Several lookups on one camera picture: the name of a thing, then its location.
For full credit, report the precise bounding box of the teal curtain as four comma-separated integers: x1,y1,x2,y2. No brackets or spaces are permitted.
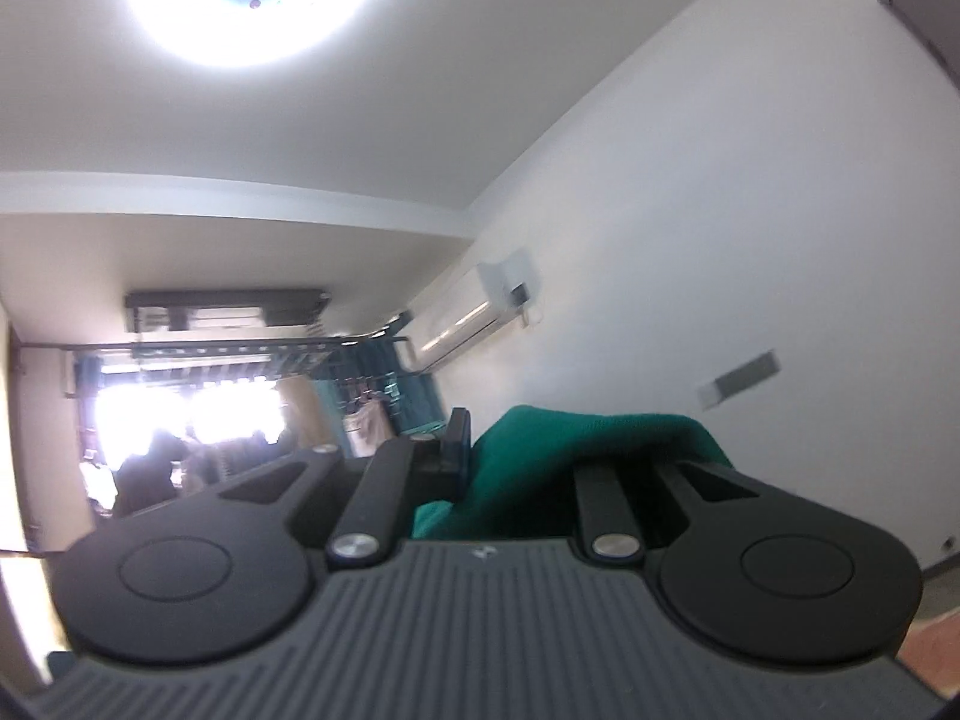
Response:
308,337,446,457

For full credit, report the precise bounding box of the white wall air conditioner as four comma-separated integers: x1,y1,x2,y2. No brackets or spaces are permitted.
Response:
397,249,539,374

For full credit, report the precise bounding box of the green sweatshirt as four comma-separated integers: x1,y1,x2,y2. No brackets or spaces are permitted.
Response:
412,405,731,541

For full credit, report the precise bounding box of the grey wall switch panel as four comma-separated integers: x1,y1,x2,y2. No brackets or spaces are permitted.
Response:
697,349,781,410

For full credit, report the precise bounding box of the hanging beige garment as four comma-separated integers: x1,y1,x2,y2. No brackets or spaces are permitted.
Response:
343,400,395,457

